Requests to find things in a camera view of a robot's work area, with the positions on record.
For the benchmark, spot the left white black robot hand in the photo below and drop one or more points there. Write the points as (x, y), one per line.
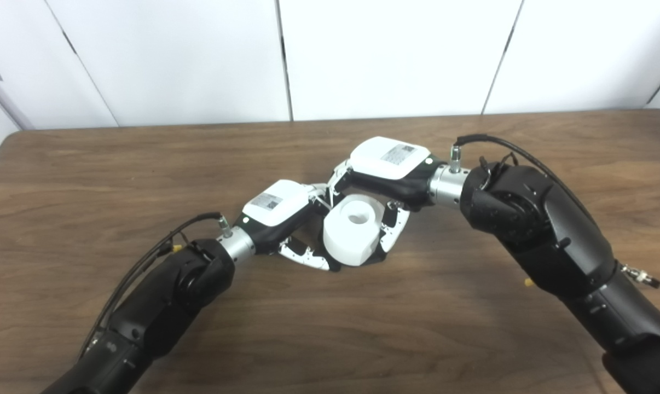
(278, 205)

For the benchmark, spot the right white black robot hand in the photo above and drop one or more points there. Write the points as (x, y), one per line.
(390, 161)

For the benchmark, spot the round white piece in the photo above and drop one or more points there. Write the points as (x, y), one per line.
(346, 235)

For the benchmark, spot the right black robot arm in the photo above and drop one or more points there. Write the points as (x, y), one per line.
(549, 235)

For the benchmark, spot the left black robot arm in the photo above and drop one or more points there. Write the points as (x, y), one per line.
(160, 306)

